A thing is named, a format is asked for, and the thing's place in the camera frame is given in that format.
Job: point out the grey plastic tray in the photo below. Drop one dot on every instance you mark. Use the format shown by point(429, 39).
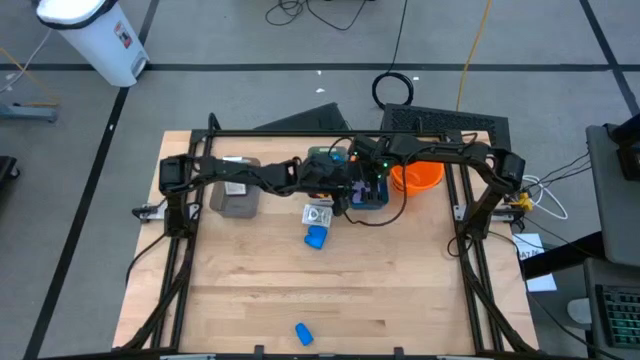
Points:
point(240, 207)

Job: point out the black aluminium rig frame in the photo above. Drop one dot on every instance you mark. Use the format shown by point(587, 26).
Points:
point(250, 133)

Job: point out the black computer case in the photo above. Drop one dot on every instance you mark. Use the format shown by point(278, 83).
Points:
point(445, 120)

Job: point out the dark grey desk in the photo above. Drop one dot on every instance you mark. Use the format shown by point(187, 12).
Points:
point(590, 280)

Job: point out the white trash bin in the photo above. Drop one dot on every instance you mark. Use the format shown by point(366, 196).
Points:
point(95, 40)

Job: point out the large blue toy block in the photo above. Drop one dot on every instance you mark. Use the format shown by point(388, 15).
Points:
point(315, 237)

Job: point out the grey floor stand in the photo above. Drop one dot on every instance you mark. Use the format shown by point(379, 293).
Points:
point(30, 112)

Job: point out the black chair base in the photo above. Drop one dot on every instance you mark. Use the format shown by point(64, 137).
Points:
point(6, 170)

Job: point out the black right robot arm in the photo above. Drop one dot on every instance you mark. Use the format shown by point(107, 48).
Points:
point(450, 150)

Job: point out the backlit keyboard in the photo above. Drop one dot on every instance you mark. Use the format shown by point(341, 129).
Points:
point(620, 315)

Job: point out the clear grey plastic bin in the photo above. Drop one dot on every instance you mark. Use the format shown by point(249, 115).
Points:
point(315, 150)

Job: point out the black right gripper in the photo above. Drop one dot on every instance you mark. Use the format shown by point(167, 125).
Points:
point(372, 152)

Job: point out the orange pumpkin bucket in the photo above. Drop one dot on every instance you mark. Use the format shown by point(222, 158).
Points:
point(420, 182)

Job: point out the black desk leg bar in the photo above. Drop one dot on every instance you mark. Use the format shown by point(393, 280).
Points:
point(560, 257)

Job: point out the black device on desk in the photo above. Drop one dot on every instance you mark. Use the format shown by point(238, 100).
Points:
point(630, 155)

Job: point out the teal plastic tray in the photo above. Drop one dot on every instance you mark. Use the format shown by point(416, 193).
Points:
point(370, 206)

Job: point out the white paper sheet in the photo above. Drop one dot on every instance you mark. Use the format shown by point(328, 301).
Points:
point(542, 284)
point(530, 245)

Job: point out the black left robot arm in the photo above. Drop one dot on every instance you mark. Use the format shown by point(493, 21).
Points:
point(240, 175)

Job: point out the yellow power plug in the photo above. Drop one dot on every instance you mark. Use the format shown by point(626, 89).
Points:
point(525, 202)

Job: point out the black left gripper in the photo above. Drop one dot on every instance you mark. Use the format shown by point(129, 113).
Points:
point(325, 177)

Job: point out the black and white card box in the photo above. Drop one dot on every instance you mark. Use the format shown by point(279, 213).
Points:
point(317, 215)

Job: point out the rounded blue toy block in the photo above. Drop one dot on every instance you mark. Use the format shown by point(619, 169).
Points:
point(337, 158)

